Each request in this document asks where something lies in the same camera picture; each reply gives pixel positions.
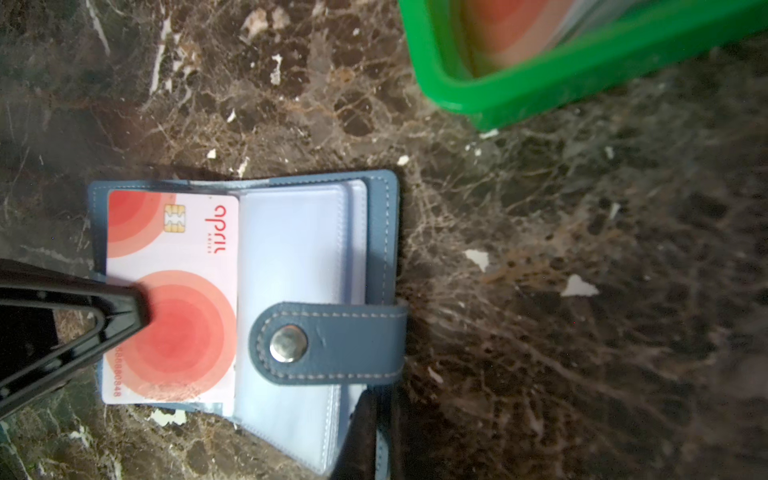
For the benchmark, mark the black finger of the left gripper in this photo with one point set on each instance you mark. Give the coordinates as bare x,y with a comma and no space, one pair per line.
54,324

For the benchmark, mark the blue card holder wallet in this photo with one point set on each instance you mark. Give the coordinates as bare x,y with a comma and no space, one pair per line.
318,321

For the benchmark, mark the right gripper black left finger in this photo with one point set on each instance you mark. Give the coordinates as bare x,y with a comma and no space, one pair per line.
357,458

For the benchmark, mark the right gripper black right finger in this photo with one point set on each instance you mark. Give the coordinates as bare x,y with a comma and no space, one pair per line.
403,460

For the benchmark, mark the stack of cards in tray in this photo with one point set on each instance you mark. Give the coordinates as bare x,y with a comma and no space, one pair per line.
500,34

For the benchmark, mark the green card tray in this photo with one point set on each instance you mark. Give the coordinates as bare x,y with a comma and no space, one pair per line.
645,39

